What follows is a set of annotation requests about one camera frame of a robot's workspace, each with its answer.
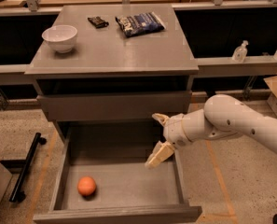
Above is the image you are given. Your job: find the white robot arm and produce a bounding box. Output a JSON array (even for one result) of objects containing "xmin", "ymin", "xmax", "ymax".
[{"xmin": 145, "ymin": 94, "xmax": 277, "ymax": 169}]

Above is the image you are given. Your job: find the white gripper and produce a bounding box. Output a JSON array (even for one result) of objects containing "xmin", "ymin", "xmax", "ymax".
[{"xmin": 145, "ymin": 113, "xmax": 188, "ymax": 169}]

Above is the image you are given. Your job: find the closed grey top drawer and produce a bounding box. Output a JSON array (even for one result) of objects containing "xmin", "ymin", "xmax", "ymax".
[{"xmin": 37, "ymin": 91, "xmax": 191, "ymax": 121}]

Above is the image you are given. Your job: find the grey drawer cabinet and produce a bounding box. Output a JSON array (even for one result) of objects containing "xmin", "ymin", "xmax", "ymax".
[{"xmin": 31, "ymin": 4, "xmax": 194, "ymax": 137}]

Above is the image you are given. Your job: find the black metal bar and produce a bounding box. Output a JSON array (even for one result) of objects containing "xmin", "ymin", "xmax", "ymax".
[{"xmin": 9, "ymin": 133, "xmax": 47, "ymax": 203}]

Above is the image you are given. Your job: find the blue chip bag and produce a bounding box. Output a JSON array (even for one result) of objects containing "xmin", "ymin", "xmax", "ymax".
[{"xmin": 115, "ymin": 12, "xmax": 165, "ymax": 37}]

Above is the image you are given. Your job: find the clear sanitizer pump bottle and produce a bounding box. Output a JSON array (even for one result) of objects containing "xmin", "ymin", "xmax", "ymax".
[{"xmin": 232, "ymin": 40, "xmax": 248, "ymax": 63}]

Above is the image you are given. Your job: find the white ceramic bowl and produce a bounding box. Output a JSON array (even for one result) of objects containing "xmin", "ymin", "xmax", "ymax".
[{"xmin": 42, "ymin": 25, "xmax": 77, "ymax": 53}]

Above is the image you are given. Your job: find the small dark snack packet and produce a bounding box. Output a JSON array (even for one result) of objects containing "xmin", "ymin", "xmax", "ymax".
[{"xmin": 88, "ymin": 16, "xmax": 109, "ymax": 29}]

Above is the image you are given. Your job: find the grey metal rail shelf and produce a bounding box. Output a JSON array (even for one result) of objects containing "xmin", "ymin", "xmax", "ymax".
[{"xmin": 0, "ymin": 56, "xmax": 277, "ymax": 85}]

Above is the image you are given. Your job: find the orange fruit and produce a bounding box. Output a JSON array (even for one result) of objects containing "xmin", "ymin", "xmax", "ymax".
[{"xmin": 77, "ymin": 176, "xmax": 96, "ymax": 196}]

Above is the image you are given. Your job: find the open grey middle drawer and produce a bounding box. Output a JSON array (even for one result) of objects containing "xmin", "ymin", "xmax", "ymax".
[{"xmin": 34, "ymin": 119, "xmax": 201, "ymax": 224}]

